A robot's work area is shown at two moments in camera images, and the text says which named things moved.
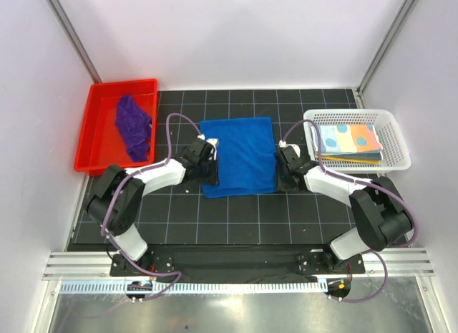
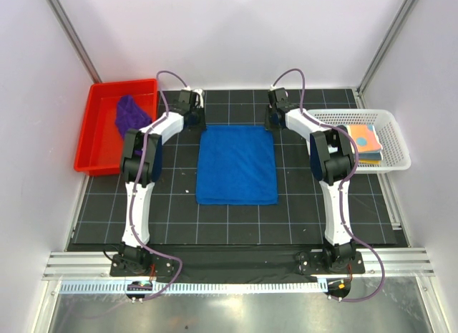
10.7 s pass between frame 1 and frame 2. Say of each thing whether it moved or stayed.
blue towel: moved
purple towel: stayed
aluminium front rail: stayed
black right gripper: moved
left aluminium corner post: stayed
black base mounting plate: stayed
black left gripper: moved
